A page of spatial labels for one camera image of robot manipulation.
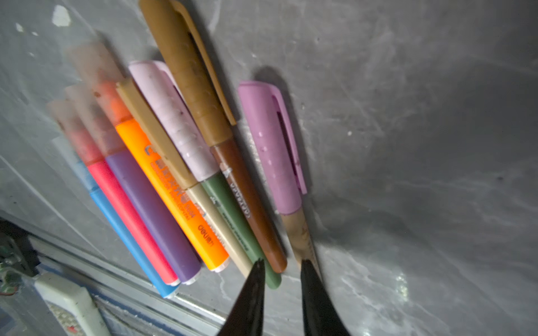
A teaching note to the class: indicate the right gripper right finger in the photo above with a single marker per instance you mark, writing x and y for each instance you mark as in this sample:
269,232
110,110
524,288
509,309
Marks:
319,315

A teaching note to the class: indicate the orange highlighter pen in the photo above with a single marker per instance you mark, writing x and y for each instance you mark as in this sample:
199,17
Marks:
100,74

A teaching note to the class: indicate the pink marker pen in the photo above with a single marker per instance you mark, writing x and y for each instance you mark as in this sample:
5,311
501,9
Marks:
70,123

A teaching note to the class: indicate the tan pen lilac cap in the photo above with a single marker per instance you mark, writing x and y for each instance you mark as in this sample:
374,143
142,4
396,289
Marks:
273,135

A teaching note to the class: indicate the beige marker pen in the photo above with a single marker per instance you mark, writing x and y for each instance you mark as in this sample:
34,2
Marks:
176,168

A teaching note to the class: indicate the white remote control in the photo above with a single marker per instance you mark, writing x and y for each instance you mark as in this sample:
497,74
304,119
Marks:
71,305

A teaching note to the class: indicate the green pen pink cap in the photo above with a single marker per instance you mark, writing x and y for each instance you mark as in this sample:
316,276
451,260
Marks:
211,192

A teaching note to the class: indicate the purple marker pen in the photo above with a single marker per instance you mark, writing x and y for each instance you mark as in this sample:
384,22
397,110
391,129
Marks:
156,230

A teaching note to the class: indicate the blue marker pen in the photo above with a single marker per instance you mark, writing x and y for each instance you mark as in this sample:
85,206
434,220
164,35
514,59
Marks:
77,166

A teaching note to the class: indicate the brown pen tan cap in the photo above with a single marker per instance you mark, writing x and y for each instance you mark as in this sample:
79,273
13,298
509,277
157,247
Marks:
183,50

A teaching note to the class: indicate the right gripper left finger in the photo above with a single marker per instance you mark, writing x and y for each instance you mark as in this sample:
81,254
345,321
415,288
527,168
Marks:
246,316

